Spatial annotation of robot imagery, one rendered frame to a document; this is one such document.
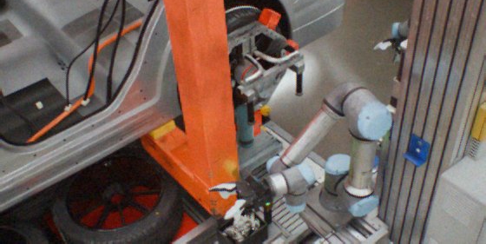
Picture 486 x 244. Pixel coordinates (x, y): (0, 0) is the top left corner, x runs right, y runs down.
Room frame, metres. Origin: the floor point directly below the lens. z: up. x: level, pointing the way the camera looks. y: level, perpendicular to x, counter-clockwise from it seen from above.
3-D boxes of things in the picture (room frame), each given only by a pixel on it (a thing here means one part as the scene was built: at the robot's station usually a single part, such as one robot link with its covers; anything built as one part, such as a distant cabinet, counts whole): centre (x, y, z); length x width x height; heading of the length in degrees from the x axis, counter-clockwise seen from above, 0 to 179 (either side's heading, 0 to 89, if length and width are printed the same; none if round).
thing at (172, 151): (2.03, 0.36, 0.69); 0.52 x 0.17 x 0.35; 37
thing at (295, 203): (1.28, -0.16, 1.12); 0.11 x 0.08 x 0.11; 21
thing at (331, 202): (1.48, -0.37, 0.87); 0.15 x 0.15 x 0.10
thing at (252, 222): (1.57, 0.05, 0.51); 0.20 x 0.14 x 0.13; 126
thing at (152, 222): (1.90, 0.70, 0.39); 0.66 x 0.66 x 0.24
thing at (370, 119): (1.36, -0.41, 1.19); 0.15 x 0.12 x 0.55; 21
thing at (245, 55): (2.21, -0.02, 1.03); 0.19 x 0.18 x 0.11; 37
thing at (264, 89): (2.31, -0.07, 0.85); 0.21 x 0.14 x 0.14; 37
